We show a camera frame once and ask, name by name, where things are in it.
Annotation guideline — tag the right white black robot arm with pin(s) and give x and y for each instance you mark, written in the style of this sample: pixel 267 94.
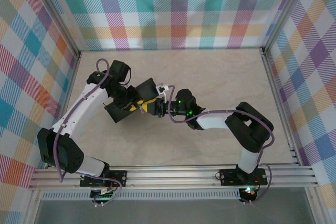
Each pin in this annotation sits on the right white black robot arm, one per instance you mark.
pixel 215 119

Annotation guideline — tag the aluminium table side rail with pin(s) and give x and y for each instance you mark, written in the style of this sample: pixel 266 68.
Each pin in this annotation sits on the aluminium table side rail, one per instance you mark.
pixel 64 108
pixel 278 95

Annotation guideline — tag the aluminium frame post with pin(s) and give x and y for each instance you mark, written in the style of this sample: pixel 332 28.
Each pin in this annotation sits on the aluminium frame post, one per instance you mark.
pixel 56 16
pixel 286 11

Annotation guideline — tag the starry night patterned box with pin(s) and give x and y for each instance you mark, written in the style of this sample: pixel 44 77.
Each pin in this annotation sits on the starry night patterned box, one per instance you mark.
pixel 148 89

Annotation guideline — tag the long aluminium mounting rail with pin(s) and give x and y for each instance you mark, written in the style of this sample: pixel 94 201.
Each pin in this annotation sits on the long aluminium mounting rail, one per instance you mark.
pixel 170 176

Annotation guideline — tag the black controller board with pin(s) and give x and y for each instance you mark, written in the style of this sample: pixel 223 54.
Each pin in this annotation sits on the black controller board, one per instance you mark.
pixel 248 192
pixel 101 195

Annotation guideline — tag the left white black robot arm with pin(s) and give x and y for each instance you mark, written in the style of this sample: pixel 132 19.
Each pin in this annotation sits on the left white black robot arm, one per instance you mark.
pixel 81 106

